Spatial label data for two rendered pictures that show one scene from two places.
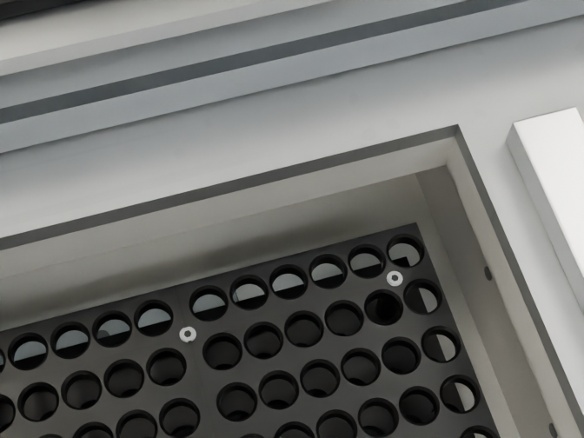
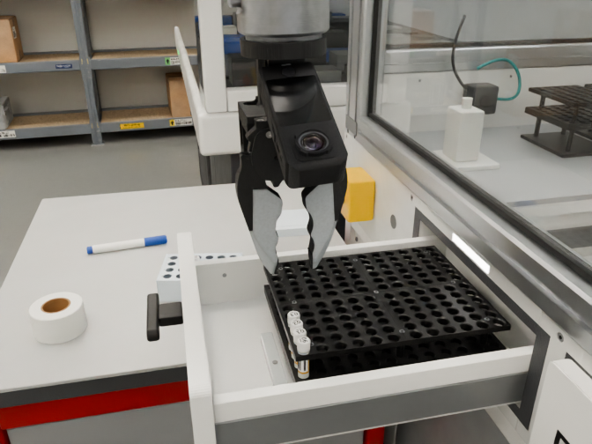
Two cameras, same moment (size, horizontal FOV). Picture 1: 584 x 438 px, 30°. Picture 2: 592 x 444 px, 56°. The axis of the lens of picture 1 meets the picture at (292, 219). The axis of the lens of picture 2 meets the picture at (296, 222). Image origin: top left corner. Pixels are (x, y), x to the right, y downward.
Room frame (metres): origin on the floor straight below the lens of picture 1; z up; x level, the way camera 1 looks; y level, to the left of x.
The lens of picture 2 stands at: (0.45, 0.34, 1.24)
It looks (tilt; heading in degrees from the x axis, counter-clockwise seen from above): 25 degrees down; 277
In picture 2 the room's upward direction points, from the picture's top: straight up
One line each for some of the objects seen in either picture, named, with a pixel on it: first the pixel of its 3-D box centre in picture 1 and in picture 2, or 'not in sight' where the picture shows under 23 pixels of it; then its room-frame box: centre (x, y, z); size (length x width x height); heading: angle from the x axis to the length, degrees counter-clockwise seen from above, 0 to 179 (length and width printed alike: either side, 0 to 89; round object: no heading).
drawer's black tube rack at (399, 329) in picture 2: not in sight; (373, 315); (0.43, -0.19, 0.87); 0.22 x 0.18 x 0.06; 20
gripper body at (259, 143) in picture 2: not in sight; (283, 107); (0.52, -0.15, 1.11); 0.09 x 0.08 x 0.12; 110
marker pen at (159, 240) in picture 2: not in sight; (127, 244); (0.86, -0.51, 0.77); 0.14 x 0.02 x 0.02; 26
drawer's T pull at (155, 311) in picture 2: not in sight; (165, 314); (0.64, -0.12, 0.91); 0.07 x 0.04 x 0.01; 110
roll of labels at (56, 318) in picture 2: not in sight; (58, 317); (0.86, -0.27, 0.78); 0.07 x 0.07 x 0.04
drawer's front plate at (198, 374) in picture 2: not in sight; (194, 336); (0.62, -0.13, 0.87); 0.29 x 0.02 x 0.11; 110
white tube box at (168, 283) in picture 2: not in sight; (202, 276); (0.69, -0.40, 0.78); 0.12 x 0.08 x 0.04; 8
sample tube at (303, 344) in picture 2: not in sight; (303, 359); (0.50, -0.08, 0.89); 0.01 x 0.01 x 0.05
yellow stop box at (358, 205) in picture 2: not in sight; (352, 194); (0.46, -0.53, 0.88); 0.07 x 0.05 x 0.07; 110
